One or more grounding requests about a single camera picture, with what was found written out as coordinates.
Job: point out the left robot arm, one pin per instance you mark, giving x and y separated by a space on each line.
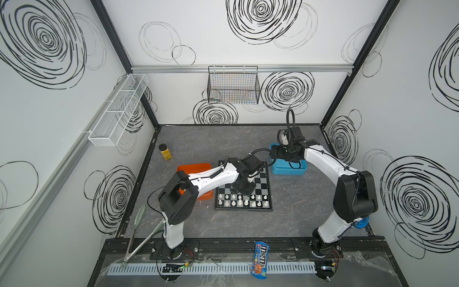
178 197

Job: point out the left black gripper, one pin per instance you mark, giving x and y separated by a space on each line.
244 185

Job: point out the blue plastic tray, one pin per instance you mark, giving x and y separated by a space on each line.
287 163

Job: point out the orange plastic tray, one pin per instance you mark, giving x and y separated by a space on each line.
197 168

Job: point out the M&M's candy bag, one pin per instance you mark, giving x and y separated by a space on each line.
259 262

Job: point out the black wire basket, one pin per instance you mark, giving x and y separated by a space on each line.
236 85

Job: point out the black white chess board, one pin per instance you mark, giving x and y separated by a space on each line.
259 199

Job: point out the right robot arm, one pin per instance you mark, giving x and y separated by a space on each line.
355 196

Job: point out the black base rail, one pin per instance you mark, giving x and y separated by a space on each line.
299 246

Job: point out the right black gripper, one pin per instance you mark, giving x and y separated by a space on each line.
284 153

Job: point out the white slotted cable duct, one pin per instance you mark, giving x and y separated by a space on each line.
272 268

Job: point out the blue lidded plastic container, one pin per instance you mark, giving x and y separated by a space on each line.
361 224

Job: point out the white mesh wall shelf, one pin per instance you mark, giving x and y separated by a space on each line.
121 107

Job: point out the yellow jar black lid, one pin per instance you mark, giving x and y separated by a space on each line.
164 150

